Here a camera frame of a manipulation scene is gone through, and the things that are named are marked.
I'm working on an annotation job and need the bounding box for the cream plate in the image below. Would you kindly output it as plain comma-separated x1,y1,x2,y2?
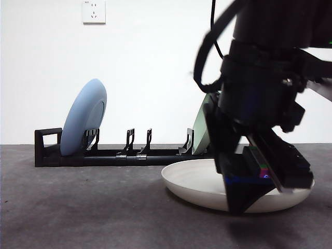
161,159,316,214

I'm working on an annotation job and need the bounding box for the pale green plate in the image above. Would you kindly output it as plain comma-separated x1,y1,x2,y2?
192,92,217,156

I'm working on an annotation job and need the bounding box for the black plate rack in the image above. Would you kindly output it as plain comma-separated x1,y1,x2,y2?
34,128,216,168

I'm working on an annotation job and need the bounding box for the blue plate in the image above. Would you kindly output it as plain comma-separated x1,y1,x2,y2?
60,78,108,157

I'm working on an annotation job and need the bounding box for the thin black cable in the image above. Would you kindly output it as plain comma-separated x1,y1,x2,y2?
210,0,225,60

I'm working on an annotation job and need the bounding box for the white wall socket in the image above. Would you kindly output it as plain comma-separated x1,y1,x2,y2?
82,0,106,25

